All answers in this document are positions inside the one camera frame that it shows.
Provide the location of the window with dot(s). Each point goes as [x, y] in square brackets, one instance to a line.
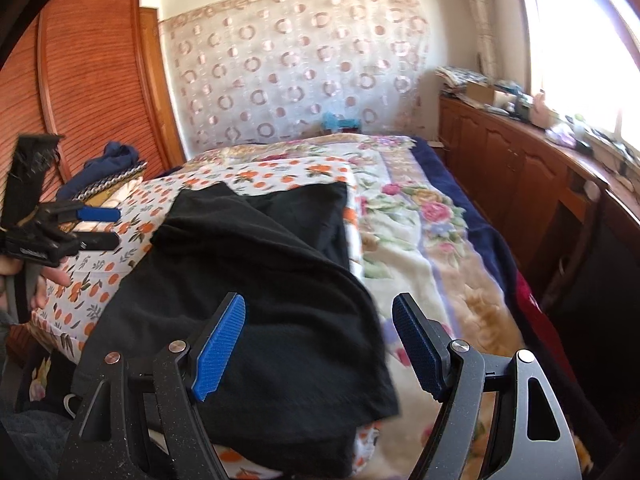
[590, 60]

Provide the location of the wooden cabinet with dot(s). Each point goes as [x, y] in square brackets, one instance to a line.
[500, 150]

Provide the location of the pink object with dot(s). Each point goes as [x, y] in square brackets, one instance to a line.
[541, 110]

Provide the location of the dark floral bedsheet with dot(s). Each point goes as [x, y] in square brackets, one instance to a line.
[40, 380]

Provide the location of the red cloth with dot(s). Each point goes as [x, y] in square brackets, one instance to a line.
[530, 294]

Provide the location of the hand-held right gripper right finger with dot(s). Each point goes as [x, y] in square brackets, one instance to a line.
[417, 350]

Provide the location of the black t-shirt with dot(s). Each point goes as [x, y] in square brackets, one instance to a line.
[250, 270]

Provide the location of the cardboard box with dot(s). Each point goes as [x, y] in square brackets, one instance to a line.
[481, 93]

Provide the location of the navy blue blanket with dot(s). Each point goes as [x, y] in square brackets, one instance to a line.
[480, 230]

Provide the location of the stack of folded cloths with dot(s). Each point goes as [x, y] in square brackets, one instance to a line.
[457, 79]

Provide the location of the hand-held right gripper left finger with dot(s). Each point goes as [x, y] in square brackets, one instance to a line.
[220, 350]

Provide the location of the lace window curtain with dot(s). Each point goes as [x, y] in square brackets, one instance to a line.
[480, 10]

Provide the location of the circle pattern curtain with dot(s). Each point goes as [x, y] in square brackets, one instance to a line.
[300, 60]

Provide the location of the person's left hand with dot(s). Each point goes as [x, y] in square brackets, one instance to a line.
[50, 282]

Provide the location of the floral plush blanket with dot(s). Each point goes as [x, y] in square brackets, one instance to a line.
[425, 240]

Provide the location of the wooden slatted wardrobe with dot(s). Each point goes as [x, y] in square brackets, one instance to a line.
[100, 85]

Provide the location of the orange print bedsheet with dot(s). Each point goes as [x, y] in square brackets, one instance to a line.
[142, 207]

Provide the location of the navy blue garment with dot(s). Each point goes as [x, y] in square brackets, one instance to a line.
[112, 162]

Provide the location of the teal object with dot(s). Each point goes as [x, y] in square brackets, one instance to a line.
[332, 122]

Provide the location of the grey knit clothing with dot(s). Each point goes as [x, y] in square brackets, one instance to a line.
[30, 445]

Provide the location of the dark patterned folded blanket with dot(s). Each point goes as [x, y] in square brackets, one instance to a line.
[100, 187]

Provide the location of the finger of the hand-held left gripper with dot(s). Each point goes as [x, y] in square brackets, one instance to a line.
[100, 214]
[97, 241]

